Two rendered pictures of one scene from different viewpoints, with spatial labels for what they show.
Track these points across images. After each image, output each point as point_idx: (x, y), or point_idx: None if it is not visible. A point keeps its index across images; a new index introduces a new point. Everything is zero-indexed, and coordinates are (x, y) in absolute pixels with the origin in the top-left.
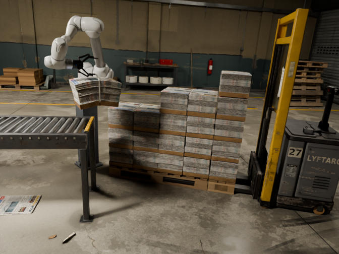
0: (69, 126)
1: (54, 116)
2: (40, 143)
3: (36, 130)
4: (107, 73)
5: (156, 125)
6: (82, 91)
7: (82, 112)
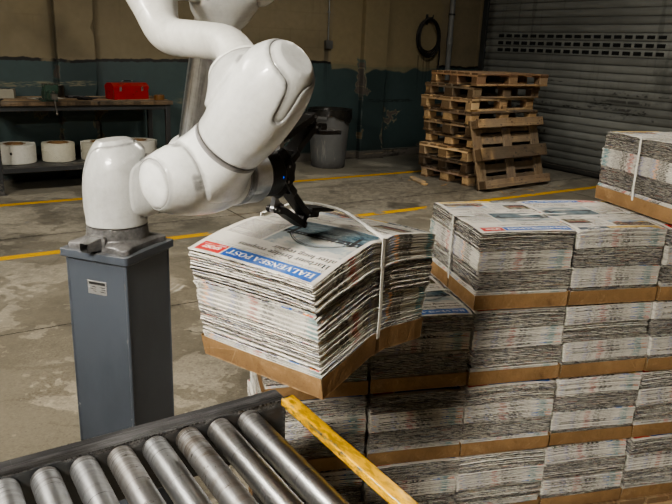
0: (276, 497)
1: (98, 438)
2: None
3: None
4: None
5: (457, 359)
6: (333, 309)
7: (125, 358)
